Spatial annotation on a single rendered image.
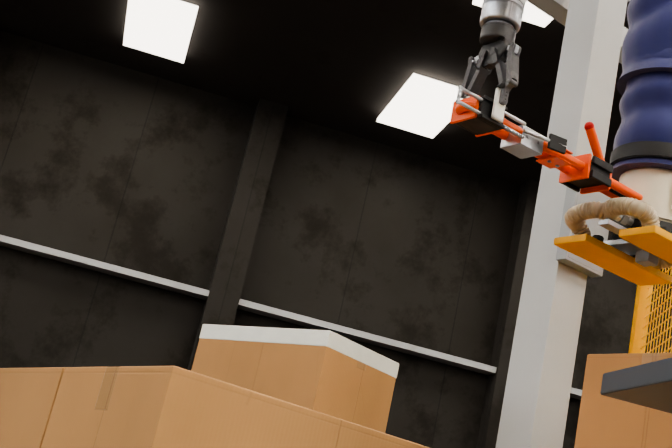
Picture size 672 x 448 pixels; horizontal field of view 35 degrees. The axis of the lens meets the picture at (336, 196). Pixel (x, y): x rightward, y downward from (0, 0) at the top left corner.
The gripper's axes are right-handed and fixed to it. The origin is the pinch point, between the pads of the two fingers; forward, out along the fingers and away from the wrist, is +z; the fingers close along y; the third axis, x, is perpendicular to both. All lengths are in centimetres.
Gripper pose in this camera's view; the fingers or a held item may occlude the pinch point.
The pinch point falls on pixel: (483, 112)
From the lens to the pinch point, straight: 227.0
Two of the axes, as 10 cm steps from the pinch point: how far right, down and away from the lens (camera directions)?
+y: -6.0, 1.3, 7.9
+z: -2.1, 9.2, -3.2
